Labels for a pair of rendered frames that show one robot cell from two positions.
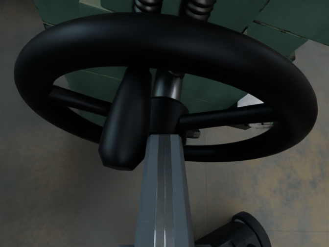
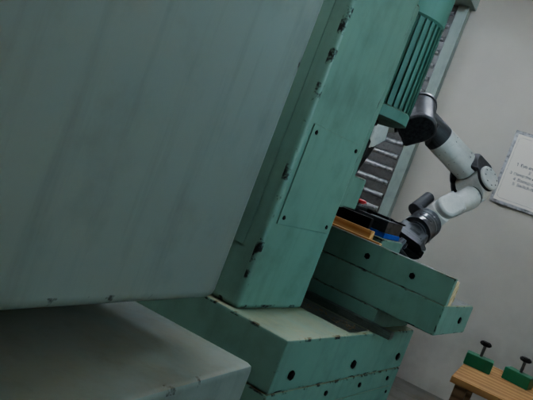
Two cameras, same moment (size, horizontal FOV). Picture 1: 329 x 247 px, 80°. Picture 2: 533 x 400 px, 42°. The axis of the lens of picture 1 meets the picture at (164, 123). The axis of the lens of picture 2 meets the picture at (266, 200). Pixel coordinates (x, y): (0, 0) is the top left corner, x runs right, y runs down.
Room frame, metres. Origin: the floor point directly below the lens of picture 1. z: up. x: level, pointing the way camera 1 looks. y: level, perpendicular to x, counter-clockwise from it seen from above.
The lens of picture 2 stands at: (1.26, 1.35, 1.05)
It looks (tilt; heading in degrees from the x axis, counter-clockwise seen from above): 4 degrees down; 239
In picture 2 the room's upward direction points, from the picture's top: 21 degrees clockwise
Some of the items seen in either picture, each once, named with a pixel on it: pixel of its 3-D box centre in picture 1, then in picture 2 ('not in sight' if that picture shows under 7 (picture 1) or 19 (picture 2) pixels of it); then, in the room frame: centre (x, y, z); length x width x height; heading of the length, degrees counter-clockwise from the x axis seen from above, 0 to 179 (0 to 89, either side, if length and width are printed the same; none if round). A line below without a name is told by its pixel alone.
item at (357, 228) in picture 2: not in sight; (338, 233); (0.32, 0.13, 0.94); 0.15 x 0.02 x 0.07; 117
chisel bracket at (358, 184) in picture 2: not in sight; (331, 188); (0.41, 0.16, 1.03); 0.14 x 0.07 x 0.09; 27
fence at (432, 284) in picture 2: not in sight; (319, 234); (0.42, 0.19, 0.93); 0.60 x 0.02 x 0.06; 117
